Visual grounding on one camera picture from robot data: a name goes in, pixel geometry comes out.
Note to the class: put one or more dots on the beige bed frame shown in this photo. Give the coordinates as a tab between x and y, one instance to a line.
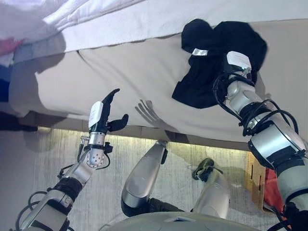
72	124

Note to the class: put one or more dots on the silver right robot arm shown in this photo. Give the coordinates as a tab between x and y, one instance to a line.
272	139

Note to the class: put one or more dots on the red white blue cloth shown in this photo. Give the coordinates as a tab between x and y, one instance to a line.
4	72

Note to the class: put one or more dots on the large bed with bedding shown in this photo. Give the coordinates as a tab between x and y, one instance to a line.
132	72

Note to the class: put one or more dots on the orange shirt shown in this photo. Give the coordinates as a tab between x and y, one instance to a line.
272	187

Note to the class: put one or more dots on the white textured blanket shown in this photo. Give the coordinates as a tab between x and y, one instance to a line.
144	24

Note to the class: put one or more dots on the grey robot torso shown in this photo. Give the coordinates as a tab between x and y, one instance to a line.
180	222

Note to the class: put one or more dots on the silver robot leg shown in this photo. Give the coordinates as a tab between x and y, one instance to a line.
211	192
142	178

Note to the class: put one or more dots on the woven wooden basket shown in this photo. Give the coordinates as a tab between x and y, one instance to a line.
255	178

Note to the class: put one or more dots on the silver left robot leg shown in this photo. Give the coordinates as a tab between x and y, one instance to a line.
142	178

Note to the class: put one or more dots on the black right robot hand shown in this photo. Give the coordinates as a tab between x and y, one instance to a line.
237	60

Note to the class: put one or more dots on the white duvet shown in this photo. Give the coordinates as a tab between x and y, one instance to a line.
29	16

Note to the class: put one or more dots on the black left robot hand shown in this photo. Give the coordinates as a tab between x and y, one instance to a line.
96	115

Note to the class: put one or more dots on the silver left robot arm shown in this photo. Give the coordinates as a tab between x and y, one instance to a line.
81	173

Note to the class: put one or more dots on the silver right robot leg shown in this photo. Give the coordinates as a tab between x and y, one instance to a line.
211	192

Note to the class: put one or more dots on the black garment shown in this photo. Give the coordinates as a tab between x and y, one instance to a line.
204	79

